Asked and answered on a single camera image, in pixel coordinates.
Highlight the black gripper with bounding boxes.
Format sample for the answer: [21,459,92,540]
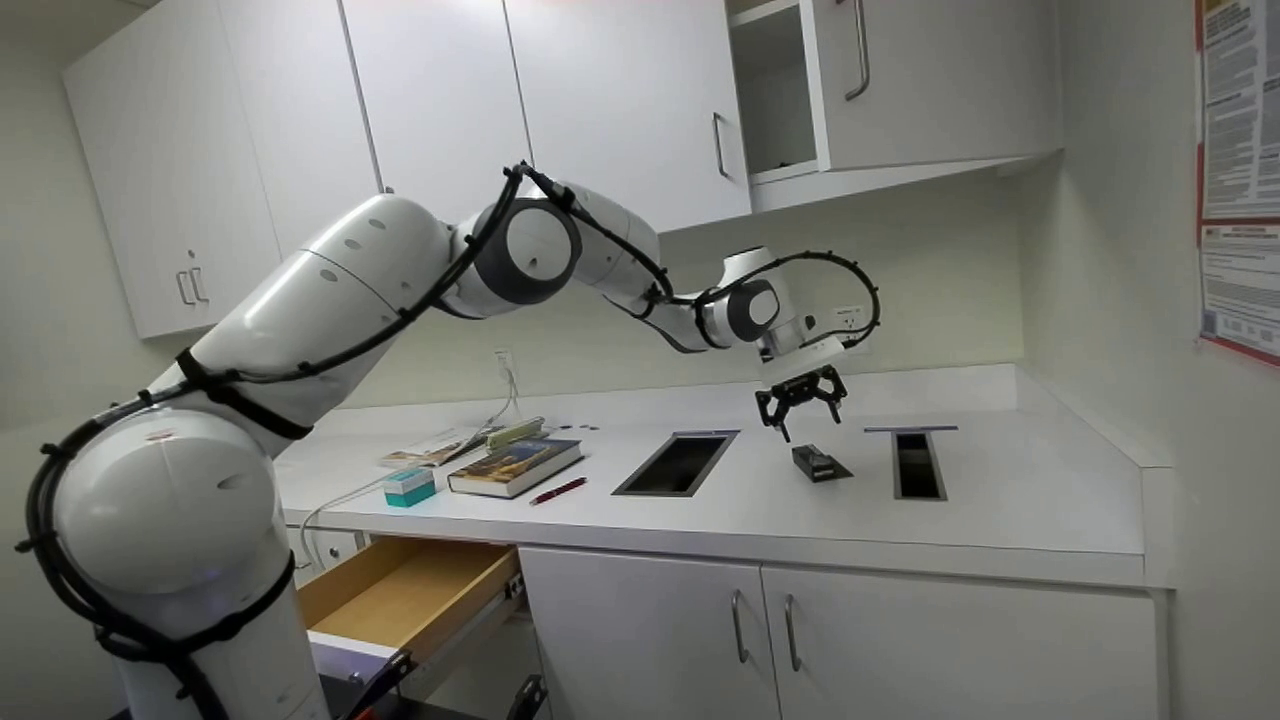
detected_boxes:
[751,363,854,446]

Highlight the small black printed box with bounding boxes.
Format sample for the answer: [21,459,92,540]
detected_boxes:
[788,445,856,487]

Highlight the open white shelf cabinet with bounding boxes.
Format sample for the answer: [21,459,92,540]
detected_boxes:
[724,0,842,189]

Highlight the open wooden drawer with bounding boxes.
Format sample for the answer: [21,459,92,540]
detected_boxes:
[291,533,527,687]

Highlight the narrow black counter slot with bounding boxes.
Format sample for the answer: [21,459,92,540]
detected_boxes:
[864,418,965,509]

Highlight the dark red pen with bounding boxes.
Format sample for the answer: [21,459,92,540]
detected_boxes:
[527,473,594,509]

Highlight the white lower cabinet door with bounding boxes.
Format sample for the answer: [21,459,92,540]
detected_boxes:
[761,562,1170,720]
[518,543,785,720]

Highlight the dark hardcover book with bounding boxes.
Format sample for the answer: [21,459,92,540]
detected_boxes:
[446,430,589,505]

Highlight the stack of magazines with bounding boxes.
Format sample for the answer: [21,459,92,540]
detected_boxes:
[378,425,500,473]

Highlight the teal and white box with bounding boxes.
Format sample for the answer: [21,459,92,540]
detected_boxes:
[382,462,446,512]

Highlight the wide white upper cabinet door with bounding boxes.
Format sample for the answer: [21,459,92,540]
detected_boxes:
[336,0,542,232]

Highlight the white upper cabinets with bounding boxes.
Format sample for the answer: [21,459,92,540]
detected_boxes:
[59,0,389,342]

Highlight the white cabinet door with handle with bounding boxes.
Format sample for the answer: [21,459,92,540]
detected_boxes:
[810,0,1068,172]

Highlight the white power cable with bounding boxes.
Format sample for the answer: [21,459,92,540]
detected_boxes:
[284,350,527,573]

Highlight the wall posters with text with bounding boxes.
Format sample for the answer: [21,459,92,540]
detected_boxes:
[1190,0,1280,369]

